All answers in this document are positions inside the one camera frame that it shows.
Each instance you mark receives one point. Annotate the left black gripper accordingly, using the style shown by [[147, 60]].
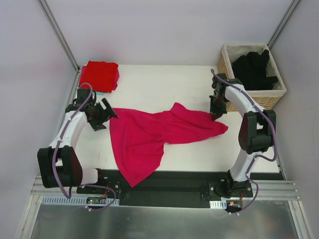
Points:
[[101, 115]]

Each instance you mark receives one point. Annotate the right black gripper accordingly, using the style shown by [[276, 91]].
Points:
[[217, 108]]

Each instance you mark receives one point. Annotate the magenta t shirt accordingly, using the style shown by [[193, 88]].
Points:
[[138, 138]]

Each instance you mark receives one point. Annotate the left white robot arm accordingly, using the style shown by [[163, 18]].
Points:
[[58, 163]]

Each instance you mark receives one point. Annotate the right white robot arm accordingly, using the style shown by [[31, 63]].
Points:
[[256, 133]]

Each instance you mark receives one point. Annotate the folded red t shirt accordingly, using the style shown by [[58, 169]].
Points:
[[101, 75]]

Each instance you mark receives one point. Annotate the wicker basket with liner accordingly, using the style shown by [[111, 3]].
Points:
[[231, 52]]

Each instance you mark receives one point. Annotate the black clothes in basket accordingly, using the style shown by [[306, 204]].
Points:
[[251, 70]]

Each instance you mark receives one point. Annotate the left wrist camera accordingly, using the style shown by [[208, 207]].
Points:
[[82, 95]]

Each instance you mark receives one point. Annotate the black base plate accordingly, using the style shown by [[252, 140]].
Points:
[[171, 189]]

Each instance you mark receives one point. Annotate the right slotted cable duct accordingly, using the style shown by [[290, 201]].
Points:
[[224, 204]]

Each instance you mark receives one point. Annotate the slotted cable duct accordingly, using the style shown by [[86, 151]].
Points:
[[79, 201], [224, 204]]

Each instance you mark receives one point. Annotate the aluminium front rail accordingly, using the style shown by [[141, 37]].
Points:
[[268, 190]]

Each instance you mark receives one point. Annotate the left aluminium frame post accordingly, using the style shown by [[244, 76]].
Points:
[[58, 33]]

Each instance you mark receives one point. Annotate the aluminium frame post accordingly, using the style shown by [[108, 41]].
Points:
[[58, 33], [283, 22]]

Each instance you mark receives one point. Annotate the left slotted cable duct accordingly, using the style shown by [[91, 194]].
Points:
[[79, 201]]

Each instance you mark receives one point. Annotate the right aluminium frame post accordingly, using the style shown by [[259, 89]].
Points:
[[283, 22]]

